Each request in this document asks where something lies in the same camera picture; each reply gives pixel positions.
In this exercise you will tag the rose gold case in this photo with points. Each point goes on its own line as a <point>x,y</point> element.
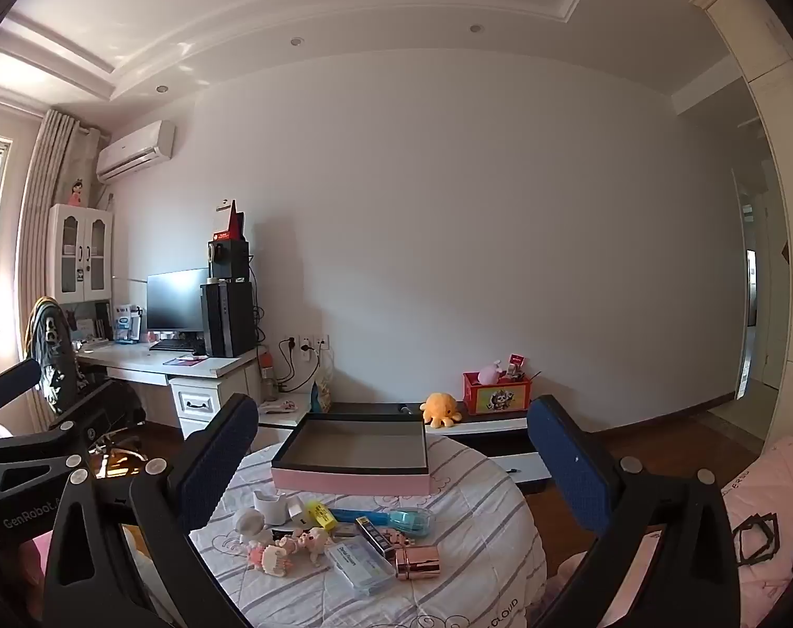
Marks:
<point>417,562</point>

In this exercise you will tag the pink storage box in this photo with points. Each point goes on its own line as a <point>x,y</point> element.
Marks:
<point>350,481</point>

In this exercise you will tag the blue highlighter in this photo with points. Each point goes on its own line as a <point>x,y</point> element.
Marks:
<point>360,515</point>

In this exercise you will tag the white round device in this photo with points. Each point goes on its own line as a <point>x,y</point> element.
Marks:
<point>270,505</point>

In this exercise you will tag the beige curtain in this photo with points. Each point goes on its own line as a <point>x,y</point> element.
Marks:
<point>46,209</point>

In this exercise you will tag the yellow octopus plush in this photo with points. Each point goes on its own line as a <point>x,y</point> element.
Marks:
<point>441,409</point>

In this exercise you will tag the dark mouse pad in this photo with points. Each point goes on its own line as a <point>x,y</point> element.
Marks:
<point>185,360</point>

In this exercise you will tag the black keyboard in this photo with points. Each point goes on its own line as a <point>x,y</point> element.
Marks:
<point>172,344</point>

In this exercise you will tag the white air conditioner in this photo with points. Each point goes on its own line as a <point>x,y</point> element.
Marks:
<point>134,152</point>

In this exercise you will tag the black lipstick box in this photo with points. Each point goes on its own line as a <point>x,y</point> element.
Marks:
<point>375,536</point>

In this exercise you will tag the teal brush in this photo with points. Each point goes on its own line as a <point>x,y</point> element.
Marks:
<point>410,520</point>

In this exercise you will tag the blue yellow snack bag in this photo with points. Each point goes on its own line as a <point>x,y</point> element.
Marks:
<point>321,392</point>

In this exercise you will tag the white side cabinet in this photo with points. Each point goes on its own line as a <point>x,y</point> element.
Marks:
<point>285,415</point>

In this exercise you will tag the red storage box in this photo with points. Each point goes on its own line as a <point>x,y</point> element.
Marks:
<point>497,399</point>

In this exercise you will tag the cream wardrobe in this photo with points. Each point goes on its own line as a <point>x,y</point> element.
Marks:
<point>782,111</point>

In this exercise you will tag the white ball lamp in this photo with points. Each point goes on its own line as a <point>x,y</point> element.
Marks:
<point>249,524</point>

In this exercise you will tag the black hexagon hair clip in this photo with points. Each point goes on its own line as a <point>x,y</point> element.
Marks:
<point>740,536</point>

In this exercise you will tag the pink plush toy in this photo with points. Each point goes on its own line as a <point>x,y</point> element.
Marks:
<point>491,374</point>

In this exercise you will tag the white charger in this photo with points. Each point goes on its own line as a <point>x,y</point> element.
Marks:
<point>297,509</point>

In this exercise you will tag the pink pig figure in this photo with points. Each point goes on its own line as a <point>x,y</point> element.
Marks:
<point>311,543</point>

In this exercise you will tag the dark printed jacket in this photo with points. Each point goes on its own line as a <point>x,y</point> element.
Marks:
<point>53,353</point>

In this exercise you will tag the yellow highlighter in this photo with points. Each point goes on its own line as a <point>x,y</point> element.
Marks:
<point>321,515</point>

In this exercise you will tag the black computer tower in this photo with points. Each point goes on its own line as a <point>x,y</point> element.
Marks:
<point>229,320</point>

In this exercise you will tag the pink pouch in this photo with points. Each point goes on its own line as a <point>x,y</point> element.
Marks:
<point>280,405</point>

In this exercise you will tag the pink doll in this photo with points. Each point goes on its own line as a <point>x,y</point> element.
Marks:
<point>77,193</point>

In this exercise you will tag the pink toy figure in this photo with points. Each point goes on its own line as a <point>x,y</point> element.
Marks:
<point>268,559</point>

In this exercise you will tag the black office chair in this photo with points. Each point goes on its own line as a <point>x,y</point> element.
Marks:
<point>111,409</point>

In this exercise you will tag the blue white box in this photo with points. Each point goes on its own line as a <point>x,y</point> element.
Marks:
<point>126,326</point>

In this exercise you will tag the light pink quilt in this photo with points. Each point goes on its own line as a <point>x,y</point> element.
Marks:
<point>762,471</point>

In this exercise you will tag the white glass-door cabinet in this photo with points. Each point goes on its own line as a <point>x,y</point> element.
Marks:
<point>80,216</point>

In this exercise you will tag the open doorway door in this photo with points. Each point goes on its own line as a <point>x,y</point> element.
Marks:
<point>756,288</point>

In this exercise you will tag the white wall outlet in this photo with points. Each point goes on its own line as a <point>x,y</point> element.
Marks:
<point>314,343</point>

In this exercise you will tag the black pearl hair clip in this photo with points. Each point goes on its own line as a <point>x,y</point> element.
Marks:
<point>286,532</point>

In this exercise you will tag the orange cap bottle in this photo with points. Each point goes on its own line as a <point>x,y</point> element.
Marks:
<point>267,376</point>

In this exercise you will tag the red card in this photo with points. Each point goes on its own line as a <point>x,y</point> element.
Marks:
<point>516,360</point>

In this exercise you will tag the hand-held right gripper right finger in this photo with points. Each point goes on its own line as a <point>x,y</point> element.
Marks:
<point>571,464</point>

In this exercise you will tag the black computer monitor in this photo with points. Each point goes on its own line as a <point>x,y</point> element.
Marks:
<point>177,297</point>

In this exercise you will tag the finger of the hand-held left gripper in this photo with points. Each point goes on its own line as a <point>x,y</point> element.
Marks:
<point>75,438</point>
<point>10,383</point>

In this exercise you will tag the white desk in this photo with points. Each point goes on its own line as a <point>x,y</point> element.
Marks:
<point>141,361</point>

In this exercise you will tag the pink blanket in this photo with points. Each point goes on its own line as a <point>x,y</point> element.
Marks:
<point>33,553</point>

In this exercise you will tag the black speaker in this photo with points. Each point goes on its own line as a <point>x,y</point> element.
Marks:
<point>229,260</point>

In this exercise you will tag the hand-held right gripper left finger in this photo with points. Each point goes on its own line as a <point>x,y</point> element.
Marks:
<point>218,461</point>

